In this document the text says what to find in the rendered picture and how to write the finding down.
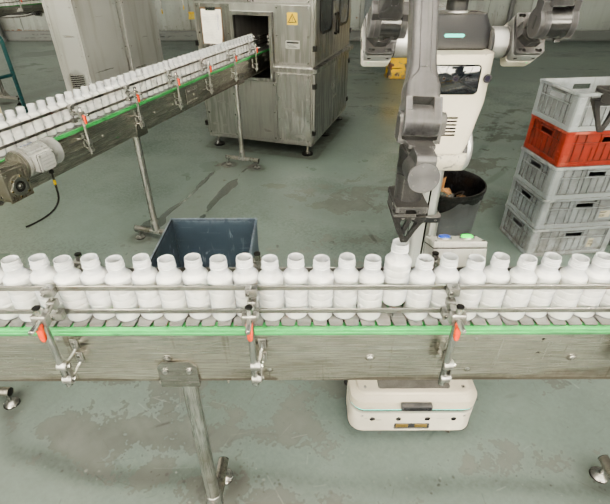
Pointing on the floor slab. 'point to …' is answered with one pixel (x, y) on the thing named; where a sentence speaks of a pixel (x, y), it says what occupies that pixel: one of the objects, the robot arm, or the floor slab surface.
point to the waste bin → (460, 210)
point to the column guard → (396, 69)
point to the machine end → (284, 70)
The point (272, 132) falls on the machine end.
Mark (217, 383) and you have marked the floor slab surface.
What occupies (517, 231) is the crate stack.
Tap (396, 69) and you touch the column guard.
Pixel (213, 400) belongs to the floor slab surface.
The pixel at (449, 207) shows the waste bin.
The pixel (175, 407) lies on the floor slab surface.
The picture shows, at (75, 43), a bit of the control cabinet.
